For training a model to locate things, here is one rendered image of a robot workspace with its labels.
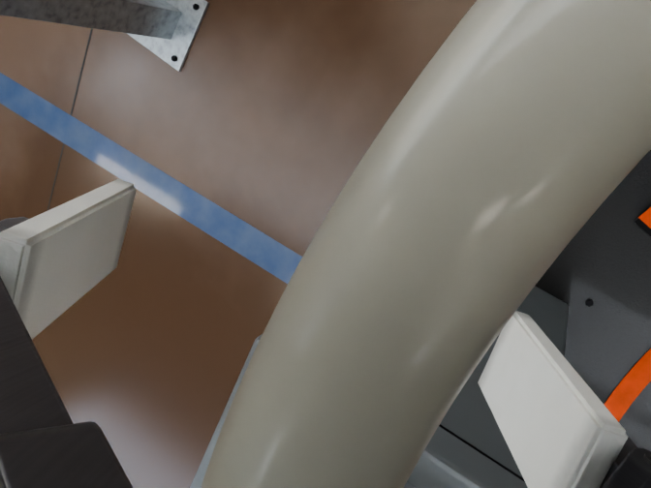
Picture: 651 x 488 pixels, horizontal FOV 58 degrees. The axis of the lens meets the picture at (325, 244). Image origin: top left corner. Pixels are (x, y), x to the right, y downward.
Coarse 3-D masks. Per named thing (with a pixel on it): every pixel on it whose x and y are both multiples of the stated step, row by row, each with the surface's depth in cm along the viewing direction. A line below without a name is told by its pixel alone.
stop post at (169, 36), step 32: (0, 0) 111; (32, 0) 117; (64, 0) 123; (96, 0) 130; (128, 0) 139; (160, 0) 155; (192, 0) 154; (128, 32) 145; (160, 32) 154; (192, 32) 157
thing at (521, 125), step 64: (512, 0) 7; (576, 0) 6; (640, 0) 6; (448, 64) 7; (512, 64) 7; (576, 64) 6; (640, 64) 6; (384, 128) 8; (448, 128) 7; (512, 128) 7; (576, 128) 7; (640, 128) 7; (384, 192) 7; (448, 192) 7; (512, 192) 7; (576, 192) 7; (320, 256) 8; (384, 256) 7; (448, 256) 7; (512, 256) 7; (320, 320) 8; (384, 320) 7; (448, 320) 7; (256, 384) 8; (320, 384) 8; (384, 384) 7; (448, 384) 8; (256, 448) 8; (320, 448) 8; (384, 448) 8
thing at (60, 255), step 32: (96, 192) 17; (128, 192) 18; (32, 224) 13; (64, 224) 14; (96, 224) 16; (0, 256) 12; (32, 256) 12; (64, 256) 14; (96, 256) 17; (32, 288) 13; (64, 288) 15; (32, 320) 14
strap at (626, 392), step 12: (648, 360) 129; (636, 372) 130; (648, 372) 129; (624, 384) 132; (636, 384) 131; (612, 396) 133; (624, 396) 132; (636, 396) 131; (612, 408) 134; (624, 408) 133
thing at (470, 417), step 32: (544, 320) 118; (224, 416) 78; (448, 416) 74; (480, 416) 78; (448, 448) 69; (480, 448) 71; (416, 480) 68; (448, 480) 67; (480, 480) 66; (512, 480) 68
